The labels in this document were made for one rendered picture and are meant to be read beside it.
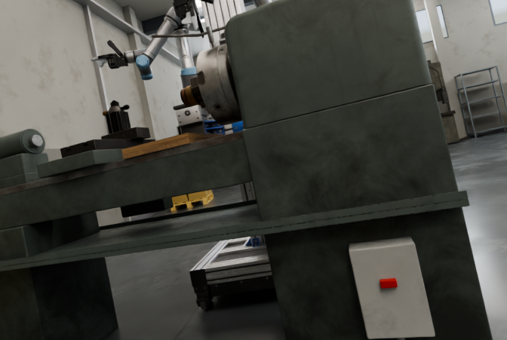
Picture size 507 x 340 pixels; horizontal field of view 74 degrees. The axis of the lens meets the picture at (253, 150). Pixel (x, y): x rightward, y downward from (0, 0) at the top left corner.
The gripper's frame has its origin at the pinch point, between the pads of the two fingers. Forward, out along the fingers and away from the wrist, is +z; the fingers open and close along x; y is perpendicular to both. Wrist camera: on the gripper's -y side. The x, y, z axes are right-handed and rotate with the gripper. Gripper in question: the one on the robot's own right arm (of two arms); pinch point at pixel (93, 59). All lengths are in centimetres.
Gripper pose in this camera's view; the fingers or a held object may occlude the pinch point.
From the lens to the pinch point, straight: 237.7
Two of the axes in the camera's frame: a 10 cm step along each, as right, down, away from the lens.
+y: 1.8, 9.8, 1.0
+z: -9.6, 2.0, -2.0
